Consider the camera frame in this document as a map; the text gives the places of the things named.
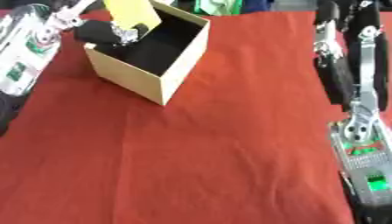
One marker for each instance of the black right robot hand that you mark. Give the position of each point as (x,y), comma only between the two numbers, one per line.
(339,73)

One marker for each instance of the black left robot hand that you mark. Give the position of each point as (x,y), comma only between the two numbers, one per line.
(99,31)

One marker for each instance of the yellow rectangular block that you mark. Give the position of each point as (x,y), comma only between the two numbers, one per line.
(131,13)

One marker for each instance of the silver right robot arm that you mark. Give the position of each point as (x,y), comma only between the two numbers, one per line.
(365,163)

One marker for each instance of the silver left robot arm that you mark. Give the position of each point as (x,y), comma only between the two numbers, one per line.
(28,46)

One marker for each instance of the tan cardboard box black inside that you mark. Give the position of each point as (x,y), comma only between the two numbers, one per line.
(153,54)

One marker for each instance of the green object beyond table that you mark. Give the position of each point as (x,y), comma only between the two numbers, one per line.
(218,7)

